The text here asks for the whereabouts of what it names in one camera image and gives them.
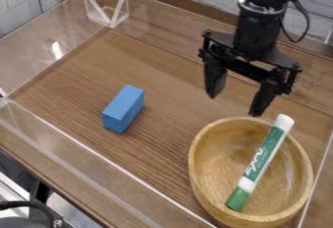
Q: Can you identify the clear acrylic wall panel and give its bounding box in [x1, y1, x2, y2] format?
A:
[0, 89, 215, 228]

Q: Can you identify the brown wooden bowl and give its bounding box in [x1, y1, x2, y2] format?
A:
[188, 114, 312, 228]

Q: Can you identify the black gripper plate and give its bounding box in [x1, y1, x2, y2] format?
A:
[197, 29, 302, 117]

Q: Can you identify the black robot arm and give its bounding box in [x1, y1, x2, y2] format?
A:
[197, 0, 307, 117]

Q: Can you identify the clear acrylic triangular bracket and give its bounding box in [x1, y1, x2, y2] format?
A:
[82, 0, 128, 29]

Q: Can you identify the green expo marker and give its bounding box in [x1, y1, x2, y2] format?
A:
[224, 114, 294, 212]

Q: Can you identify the black cable lower left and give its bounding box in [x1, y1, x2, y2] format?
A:
[0, 200, 56, 228]

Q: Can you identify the blue foam block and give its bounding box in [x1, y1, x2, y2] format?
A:
[101, 85, 145, 133]

